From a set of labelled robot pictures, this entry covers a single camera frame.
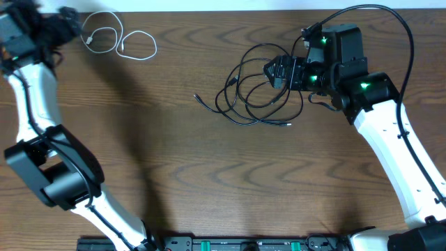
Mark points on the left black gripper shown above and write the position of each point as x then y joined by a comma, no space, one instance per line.
60,25

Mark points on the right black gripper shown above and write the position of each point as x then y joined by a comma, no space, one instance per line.
297,65

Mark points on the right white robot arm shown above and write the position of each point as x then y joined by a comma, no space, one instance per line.
336,66

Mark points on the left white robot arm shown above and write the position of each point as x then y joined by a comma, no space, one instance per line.
51,161

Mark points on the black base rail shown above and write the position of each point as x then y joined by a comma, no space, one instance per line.
313,242

